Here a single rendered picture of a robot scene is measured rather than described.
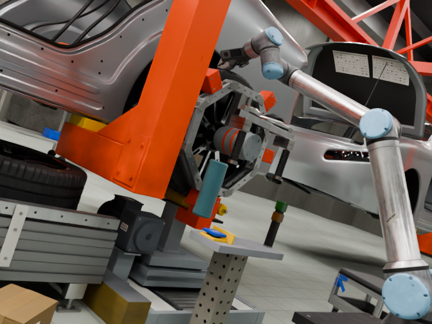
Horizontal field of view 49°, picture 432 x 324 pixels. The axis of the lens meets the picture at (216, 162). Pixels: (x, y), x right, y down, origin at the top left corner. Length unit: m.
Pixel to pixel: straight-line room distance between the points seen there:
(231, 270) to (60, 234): 0.67
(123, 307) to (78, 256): 0.26
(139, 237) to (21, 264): 0.54
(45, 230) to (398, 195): 1.25
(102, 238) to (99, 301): 0.26
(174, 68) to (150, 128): 0.25
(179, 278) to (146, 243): 0.31
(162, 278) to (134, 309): 0.41
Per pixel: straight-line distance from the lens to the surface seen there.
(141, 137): 1.85
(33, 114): 9.42
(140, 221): 2.10
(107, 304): 1.98
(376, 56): 5.49
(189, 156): 2.14
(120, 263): 2.19
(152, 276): 2.25
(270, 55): 2.12
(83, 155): 2.16
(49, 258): 1.85
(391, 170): 1.78
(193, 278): 2.44
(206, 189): 2.10
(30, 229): 1.78
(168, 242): 2.41
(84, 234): 1.87
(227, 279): 1.94
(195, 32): 1.88
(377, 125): 1.80
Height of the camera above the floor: 0.75
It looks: level
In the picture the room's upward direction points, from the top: 19 degrees clockwise
